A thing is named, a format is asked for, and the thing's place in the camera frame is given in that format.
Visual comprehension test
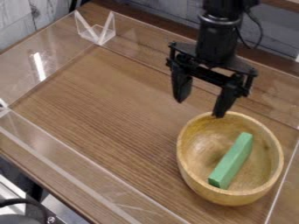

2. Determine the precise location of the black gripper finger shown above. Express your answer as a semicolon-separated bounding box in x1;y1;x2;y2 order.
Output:
172;63;192;103
212;84;237;118

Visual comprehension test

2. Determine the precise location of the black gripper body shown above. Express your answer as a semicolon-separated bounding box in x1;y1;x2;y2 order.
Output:
165;14;257;97

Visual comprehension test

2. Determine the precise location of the green rectangular block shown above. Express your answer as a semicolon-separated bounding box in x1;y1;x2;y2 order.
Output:
208;132;253;189

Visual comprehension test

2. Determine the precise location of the brown wooden bowl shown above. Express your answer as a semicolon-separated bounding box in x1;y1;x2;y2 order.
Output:
176;112;284;207

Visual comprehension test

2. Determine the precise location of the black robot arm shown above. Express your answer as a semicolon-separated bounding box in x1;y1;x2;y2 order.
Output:
165;0;259;118

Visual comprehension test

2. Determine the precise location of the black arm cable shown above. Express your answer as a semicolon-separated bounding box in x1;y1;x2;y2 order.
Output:
235;8;264;50

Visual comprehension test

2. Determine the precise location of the clear acrylic corner bracket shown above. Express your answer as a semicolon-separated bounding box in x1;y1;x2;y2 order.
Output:
73;11;116;46

